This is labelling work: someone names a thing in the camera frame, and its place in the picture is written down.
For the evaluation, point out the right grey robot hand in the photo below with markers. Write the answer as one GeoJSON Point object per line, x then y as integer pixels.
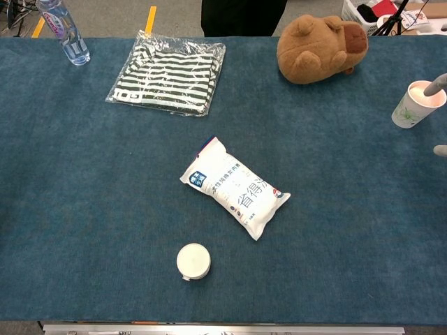
{"type": "Point", "coordinates": [436, 87]}

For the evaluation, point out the white snack bag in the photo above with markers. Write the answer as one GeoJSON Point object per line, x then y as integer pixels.
{"type": "Point", "coordinates": [235, 190]}

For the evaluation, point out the white printed paper packet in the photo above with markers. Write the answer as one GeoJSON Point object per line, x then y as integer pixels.
{"type": "Point", "coordinates": [413, 19]}

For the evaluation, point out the striped shirt in plastic bag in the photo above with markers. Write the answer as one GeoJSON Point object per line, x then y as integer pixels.
{"type": "Point", "coordinates": [167, 75]}

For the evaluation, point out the white paper cup green print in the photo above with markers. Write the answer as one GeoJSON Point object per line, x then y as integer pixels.
{"type": "Point", "coordinates": [412, 108]}

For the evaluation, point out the black tripod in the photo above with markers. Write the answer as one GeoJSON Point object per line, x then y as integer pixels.
{"type": "Point", "coordinates": [393, 21]}

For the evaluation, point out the white plastic mesh basket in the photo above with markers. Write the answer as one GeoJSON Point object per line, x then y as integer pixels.
{"type": "Point", "coordinates": [356, 15]}

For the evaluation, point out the brown capybara plush toy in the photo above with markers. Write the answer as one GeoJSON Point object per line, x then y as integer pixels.
{"type": "Point", "coordinates": [314, 52]}

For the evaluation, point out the person in black clothes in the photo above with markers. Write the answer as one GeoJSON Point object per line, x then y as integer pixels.
{"type": "Point", "coordinates": [241, 17]}

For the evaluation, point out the white round lidded jar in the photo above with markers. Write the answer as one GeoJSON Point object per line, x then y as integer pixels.
{"type": "Point", "coordinates": [193, 260]}

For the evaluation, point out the blue felt table mat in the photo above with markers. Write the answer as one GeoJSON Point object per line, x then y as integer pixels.
{"type": "Point", "coordinates": [104, 192]}

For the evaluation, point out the clear plastic water bottle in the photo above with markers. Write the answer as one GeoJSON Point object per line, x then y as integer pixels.
{"type": "Point", "coordinates": [68, 36]}

